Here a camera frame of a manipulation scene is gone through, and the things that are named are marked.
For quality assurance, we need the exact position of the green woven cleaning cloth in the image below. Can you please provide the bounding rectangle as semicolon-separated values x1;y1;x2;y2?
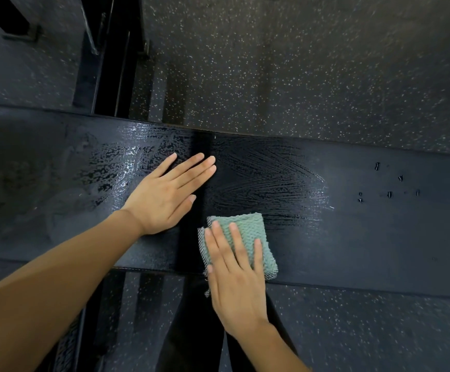
197;213;279;299

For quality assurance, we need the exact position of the person's left hand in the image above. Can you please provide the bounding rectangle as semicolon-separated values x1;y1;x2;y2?
121;152;218;237

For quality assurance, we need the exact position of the black padded bench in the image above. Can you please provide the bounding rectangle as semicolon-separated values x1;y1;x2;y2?
0;102;450;301

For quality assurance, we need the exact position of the black metal equipment frame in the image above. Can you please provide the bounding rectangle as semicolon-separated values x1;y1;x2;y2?
73;0;153;117

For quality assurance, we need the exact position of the black metal equipment foot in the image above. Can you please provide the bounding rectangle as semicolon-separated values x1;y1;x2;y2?
0;0;43;44

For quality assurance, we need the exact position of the person's right forearm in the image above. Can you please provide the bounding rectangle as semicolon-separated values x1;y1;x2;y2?
227;319;313;372

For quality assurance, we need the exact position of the person's left forearm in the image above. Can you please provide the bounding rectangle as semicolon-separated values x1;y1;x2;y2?
0;208;145;372

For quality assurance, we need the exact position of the person's right hand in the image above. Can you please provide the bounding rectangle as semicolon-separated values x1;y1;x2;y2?
203;221;270;337

